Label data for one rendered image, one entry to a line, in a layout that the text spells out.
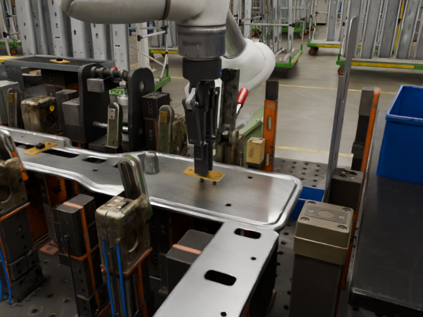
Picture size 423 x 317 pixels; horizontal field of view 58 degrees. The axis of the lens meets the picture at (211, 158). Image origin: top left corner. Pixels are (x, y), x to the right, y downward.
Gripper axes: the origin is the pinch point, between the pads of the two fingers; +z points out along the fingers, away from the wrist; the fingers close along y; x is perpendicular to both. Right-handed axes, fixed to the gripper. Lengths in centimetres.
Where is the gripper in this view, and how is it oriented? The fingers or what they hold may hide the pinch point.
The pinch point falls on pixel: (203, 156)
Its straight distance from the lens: 79.7
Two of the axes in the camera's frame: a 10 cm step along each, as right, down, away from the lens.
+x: 9.1, 1.5, -3.8
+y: -4.1, 3.6, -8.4
